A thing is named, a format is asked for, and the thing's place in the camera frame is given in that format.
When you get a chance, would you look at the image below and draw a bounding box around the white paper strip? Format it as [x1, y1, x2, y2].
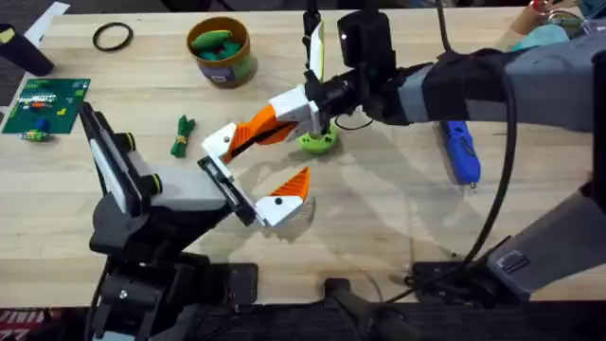
[23, 1, 72, 48]

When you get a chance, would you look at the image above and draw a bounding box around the black rubber ring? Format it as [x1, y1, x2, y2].
[92, 21, 135, 53]

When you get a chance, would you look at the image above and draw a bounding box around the green board with blocks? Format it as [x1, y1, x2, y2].
[1, 77, 92, 135]

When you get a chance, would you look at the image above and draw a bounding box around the green vegetable toy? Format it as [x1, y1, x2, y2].
[169, 114, 197, 159]

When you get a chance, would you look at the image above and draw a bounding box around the wrist flat plate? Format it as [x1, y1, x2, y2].
[79, 101, 144, 215]
[302, 0, 327, 82]

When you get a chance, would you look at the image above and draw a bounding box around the orange ribbed wedge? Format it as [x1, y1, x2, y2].
[220, 121, 269, 165]

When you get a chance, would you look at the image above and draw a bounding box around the green disc with holes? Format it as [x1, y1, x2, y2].
[297, 121, 340, 155]

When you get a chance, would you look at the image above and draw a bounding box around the black cylinder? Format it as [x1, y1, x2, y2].
[0, 23, 55, 78]

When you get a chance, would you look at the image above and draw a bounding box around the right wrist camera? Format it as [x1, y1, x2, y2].
[337, 8, 398, 70]

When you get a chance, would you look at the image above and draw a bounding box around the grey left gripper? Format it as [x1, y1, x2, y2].
[125, 121, 313, 229]

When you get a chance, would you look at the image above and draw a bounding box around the black camera stand foot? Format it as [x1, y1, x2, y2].
[323, 278, 422, 341]

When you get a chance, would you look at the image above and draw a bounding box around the cardboard tube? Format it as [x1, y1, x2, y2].
[493, 0, 553, 51]

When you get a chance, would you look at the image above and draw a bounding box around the thin black cable loop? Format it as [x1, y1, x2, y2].
[332, 115, 375, 133]

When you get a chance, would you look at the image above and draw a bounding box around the right wrist flat plate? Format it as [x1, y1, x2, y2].
[302, 0, 327, 82]

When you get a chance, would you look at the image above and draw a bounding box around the brown tub with green toys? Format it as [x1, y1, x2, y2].
[186, 16, 259, 90]

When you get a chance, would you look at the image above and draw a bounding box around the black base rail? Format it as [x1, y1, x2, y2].
[0, 260, 606, 341]

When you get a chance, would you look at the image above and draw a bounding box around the left wrist flat plate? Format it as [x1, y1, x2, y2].
[79, 101, 144, 215]

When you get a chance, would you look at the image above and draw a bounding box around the teal cloth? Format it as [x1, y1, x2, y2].
[509, 23, 570, 53]

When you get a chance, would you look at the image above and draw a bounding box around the small green toy block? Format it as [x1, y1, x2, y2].
[19, 128, 50, 143]

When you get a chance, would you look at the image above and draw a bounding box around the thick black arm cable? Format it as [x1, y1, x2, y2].
[383, 0, 518, 304]

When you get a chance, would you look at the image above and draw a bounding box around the blue electric screwdriver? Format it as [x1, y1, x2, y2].
[437, 119, 482, 190]

